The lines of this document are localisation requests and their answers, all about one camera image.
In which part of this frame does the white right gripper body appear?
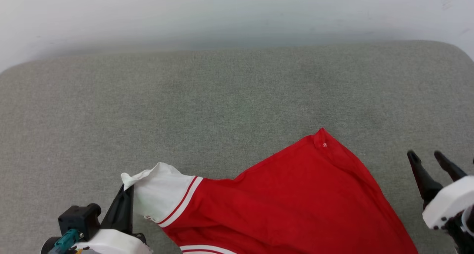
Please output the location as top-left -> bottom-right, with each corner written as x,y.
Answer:
422,176 -> 474,230

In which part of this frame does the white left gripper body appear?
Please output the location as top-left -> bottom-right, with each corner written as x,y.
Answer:
72,229 -> 153,254

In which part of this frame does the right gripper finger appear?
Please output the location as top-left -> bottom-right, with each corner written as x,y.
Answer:
407,151 -> 444,210
434,151 -> 468,182

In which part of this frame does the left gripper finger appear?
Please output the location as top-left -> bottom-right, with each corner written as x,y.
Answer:
100,185 -> 134,235

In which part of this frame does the red and white garment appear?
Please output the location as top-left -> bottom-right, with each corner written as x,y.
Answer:
121,127 -> 419,254

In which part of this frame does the grey fabric sofa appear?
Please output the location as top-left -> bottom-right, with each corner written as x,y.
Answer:
0,40 -> 474,254

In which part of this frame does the teal cable connector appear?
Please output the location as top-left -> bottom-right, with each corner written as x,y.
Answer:
48,229 -> 84,254

